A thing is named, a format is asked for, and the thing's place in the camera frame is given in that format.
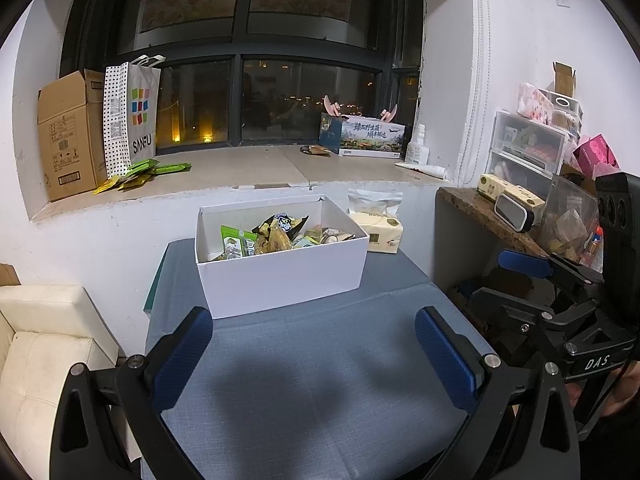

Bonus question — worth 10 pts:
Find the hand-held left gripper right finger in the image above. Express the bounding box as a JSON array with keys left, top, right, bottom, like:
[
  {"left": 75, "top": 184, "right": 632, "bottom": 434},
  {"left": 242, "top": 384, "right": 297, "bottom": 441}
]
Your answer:
[{"left": 414, "top": 305, "right": 581, "bottom": 480}]

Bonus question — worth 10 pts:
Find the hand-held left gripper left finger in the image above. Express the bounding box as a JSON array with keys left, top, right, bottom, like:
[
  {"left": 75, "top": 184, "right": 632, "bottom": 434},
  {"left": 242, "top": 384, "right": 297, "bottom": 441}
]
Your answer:
[{"left": 49, "top": 306, "right": 216, "bottom": 480}]

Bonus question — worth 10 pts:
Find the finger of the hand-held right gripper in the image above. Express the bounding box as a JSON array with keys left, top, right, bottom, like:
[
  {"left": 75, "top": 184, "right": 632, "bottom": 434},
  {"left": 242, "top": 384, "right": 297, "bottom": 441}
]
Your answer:
[
  {"left": 497, "top": 250, "right": 608, "bottom": 286},
  {"left": 470, "top": 285, "right": 601, "bottom": 361}
]

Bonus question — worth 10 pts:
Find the white cardboard box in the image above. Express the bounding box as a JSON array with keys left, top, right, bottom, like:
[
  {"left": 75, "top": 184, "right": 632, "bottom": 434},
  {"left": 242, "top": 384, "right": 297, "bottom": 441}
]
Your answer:
[{"left": 195, "top": 194, "right": 370, "bottom": 320}]

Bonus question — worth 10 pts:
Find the long green snack packet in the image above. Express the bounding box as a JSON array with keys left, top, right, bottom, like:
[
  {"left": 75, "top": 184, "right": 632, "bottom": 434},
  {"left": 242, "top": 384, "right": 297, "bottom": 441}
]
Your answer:
[{"left": 221, "top": 225, "right": 258, "bottom": 261}]

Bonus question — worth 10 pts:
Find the black snack packet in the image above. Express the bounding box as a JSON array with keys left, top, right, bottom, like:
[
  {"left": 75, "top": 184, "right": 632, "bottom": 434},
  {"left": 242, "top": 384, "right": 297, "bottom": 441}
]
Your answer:
[{"left": 251, "top": 214, "right": 310, "bottom": 238}]

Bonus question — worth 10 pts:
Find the white and black speaker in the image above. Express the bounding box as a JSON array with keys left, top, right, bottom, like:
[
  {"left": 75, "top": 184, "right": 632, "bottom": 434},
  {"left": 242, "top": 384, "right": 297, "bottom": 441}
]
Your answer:
[{"left": 494, "top": 192, "right": 536, "bottom": 233}]

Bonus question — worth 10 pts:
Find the clear storage container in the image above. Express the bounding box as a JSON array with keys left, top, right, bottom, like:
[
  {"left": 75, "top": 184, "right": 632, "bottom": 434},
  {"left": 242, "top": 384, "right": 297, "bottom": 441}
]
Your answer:
[{"left": 540, "top": 175, "right": 601, "bottom": 266}]

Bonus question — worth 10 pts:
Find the brown side table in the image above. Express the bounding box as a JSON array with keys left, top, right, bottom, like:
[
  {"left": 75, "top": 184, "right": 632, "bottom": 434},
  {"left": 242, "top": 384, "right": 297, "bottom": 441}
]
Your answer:
[{"left": 434, "top": 186, "right": 556, "bottom": 311}]

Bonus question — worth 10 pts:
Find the pale yellow small box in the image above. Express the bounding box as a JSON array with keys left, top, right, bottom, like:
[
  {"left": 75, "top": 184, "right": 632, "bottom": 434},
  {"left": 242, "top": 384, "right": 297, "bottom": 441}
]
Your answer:
[{"left": 476, "top": 173, "right": 546, "bottom": 216}]

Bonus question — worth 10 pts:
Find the pink box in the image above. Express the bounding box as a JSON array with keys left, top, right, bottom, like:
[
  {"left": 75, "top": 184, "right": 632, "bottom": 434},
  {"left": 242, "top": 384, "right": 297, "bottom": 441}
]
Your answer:
[{"left": 572, "top": 134, "right": 621, "bottom": 181}]

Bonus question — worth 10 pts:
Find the clear drawer organizer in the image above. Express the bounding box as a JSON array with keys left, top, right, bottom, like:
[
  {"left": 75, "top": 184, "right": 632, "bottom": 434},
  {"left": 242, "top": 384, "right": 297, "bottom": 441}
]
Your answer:
[{"left": 485, "top": 109, "right": 571, "bottom": 192}]

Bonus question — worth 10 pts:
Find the grey-blue tablecloth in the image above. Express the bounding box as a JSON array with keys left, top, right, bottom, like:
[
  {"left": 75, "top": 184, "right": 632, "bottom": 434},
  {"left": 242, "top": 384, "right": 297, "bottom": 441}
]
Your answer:
[{"left": 142, "top": 237, "right": 501, "bottom": 480}]

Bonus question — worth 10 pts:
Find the white tube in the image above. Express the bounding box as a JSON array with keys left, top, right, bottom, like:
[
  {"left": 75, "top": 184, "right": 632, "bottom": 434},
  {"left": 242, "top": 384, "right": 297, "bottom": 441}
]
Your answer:
[{"left": 395, "top": 161, "right": 448, "bottom": 179}]

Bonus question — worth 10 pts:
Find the cream leather sofa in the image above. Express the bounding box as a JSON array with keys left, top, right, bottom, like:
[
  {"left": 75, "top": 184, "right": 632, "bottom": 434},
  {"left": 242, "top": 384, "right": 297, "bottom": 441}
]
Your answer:
[{"left": 0, "top": 285, "right": 121, "bottom": 461}]

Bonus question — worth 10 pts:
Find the yellow tissue pack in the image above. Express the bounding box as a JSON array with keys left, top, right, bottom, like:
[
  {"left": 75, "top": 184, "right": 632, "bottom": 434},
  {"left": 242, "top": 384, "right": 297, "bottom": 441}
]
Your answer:
[{"left": 347, "top": 211, "right": 405, "bottom": 255}]

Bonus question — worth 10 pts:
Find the white plastic bottle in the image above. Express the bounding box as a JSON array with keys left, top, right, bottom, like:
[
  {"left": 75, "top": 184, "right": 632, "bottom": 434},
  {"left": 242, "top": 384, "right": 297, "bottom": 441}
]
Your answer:
[{"left": 405, "top": 124, "right": 430, "bottom": 165}]

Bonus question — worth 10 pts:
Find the clear zip bag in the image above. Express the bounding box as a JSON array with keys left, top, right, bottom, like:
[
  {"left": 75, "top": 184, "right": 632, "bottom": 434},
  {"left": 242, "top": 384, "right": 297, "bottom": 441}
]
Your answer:
[{"left": 347, "top": 188, "right": 403, "bottom": 217}]

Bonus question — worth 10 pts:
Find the pink floral pouch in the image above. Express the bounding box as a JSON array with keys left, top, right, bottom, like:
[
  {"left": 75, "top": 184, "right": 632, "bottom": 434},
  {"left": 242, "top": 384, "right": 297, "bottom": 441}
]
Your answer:
[{"left": 516, "top": 82, "right": 555, "bottom": 123}]

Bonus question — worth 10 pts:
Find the white round-hole device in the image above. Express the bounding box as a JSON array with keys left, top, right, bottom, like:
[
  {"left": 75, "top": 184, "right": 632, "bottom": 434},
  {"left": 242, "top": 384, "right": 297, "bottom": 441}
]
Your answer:
[{"left": 540, "top": 90, "right": 585, "bottom": 133}]

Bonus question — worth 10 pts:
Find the dark striped snack packet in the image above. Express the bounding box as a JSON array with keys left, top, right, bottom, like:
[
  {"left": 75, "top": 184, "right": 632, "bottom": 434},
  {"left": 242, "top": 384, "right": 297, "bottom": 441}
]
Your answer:
[{"left": 320, "top": 227, "right": 356, "bottom": 246}]

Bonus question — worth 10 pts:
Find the small open cardboard box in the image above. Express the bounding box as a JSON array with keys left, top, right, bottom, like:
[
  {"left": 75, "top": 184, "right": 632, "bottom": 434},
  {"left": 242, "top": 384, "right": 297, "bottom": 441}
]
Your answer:
[{"left": 552, "top": 61, "right": 577, "bottom": 96}]

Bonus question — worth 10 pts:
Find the pile of green sachets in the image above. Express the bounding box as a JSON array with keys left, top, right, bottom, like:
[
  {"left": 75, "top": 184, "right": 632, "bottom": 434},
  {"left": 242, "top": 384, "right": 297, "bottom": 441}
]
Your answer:
[{"left": 92, "top": 158, "right": 193, "bottom": 195}]

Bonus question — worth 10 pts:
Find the printed tissue box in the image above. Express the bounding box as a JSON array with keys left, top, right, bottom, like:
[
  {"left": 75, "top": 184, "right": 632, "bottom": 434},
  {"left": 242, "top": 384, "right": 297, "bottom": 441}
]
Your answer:
[{"left": 319, "top": 112, "right": 407, "bottom": 158}]

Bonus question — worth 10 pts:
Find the dotted white shopping bag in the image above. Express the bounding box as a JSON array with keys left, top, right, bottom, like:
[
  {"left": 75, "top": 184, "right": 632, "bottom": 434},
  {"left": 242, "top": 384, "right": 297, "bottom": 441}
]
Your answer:
[{"left": 102, "top": 55, "right": 165, "bottom": 181}]

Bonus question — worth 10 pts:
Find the brown cardboard carton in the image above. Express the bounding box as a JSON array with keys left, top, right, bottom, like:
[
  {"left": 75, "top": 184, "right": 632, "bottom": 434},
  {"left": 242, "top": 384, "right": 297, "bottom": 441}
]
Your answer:
[{"left": 37, "top": 69, "right": 108, "bottom": 202}]

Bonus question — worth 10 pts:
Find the black window frame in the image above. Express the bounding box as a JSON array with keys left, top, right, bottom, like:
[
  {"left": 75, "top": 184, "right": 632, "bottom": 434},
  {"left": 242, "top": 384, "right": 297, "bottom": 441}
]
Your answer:
[{"left": 60, "top": 0, "right": 426, "bottom": 148}]

